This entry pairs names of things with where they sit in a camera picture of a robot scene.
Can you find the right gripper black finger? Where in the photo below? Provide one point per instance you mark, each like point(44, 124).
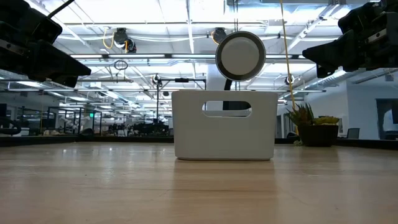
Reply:
point(335, 49)
point(325, 71)

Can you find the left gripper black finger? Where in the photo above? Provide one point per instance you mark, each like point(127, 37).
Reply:
point(71, 81)
point(57, 63)

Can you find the white plastic bin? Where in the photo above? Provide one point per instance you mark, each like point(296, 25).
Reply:
point(192, 137)

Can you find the black framed robot cell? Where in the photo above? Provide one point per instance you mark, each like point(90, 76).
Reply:
point(66, 108)

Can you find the green succulent plant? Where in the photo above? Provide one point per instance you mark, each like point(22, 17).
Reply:
point(301, 116)

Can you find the distant dark robot workstations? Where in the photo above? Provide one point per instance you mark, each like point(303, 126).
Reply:
point(146, 129)

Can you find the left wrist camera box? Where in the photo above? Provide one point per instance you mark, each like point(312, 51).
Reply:
point(46, 31)

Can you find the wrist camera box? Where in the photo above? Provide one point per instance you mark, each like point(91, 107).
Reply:
point(46, 31)
point(357, 17)

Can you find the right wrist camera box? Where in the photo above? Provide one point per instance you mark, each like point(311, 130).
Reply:
point(357, 17)

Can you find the black aluminium table frame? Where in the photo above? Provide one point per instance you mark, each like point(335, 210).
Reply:
point(93, 139)

